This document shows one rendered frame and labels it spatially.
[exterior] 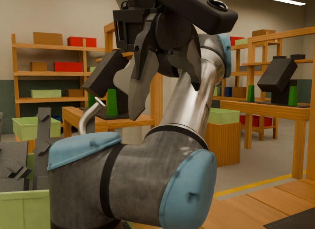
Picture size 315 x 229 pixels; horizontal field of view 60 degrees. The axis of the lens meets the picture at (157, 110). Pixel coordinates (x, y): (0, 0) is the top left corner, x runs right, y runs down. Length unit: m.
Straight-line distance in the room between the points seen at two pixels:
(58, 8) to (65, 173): 7.05
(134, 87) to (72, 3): 7.19
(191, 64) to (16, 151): 0.86
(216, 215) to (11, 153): 0.76
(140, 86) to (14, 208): 0.63
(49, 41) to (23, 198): 5.96
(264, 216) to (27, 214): 0.67
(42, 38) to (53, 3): 1.09
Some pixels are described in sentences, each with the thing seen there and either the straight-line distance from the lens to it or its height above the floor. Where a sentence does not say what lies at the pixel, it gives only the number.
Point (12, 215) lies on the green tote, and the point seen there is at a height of 0.90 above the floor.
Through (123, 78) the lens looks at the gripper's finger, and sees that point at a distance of 0.37.
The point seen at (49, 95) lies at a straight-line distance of 6.64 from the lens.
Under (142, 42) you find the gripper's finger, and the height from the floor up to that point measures 1.31.
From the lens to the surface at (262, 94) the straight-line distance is 5.92.
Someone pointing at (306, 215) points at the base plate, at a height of 0.90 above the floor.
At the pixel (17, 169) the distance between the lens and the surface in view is 1.12.
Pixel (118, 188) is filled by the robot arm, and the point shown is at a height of 1.12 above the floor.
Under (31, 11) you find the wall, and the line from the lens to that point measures 7.31.
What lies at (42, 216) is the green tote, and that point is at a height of 0.89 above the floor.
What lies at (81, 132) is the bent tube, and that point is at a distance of 1.06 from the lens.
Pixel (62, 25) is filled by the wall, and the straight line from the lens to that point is 7.35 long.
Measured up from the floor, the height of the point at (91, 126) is 1.08.
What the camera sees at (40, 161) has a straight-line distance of 1.13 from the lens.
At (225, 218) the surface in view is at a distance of 0.80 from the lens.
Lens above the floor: 1.27
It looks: 7 degrees down
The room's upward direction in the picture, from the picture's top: straight up
